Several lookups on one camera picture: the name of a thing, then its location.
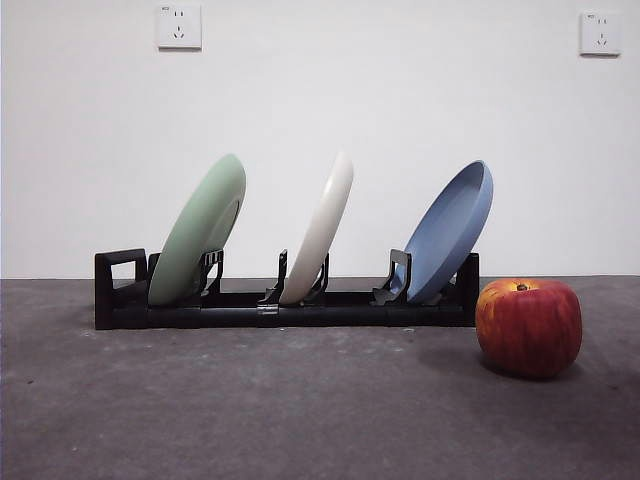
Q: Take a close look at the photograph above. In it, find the red apple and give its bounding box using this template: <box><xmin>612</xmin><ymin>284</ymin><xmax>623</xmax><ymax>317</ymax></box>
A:
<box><xmin>474</xmin><ymin>278</ymin><xmax>584</xmax><ymax>380</ymax></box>

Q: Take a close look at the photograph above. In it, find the green plate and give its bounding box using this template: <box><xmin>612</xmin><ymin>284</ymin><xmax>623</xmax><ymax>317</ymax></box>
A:
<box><xmin>147</xmin><ymin>153</ymin><xmax>248</xmax><ymax>306</ymax></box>

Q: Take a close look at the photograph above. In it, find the white wall socket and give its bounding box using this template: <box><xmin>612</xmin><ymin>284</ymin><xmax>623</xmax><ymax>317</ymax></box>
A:
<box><xmin>578</xmin><ymin>11</ymin><xmax>623</xmax><ymax>57</ymax></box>
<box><xmin>157</xmin><ymin>3</ymin><xmax>203</xmax><ymax>51</ymax></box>

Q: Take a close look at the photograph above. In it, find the black plate rack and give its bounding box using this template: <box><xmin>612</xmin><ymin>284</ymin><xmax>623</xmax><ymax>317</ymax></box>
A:
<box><xmin>93</xmin><ymin>247</ymin><xmax>481</xmax><ymax>331</ymax></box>

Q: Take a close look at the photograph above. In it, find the blue plate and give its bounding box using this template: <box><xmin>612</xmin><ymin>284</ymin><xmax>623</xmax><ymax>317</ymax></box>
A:
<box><xmin>393</xmin><ymin>159</ymin><xmax>495</xmax><ymax>304</ymax></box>

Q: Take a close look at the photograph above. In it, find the white plate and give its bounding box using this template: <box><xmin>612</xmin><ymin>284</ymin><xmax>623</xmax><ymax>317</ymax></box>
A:
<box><xmin>278</xmin><ymin>151</ymin><xmax>355</xmax><ymax>305</ymax></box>

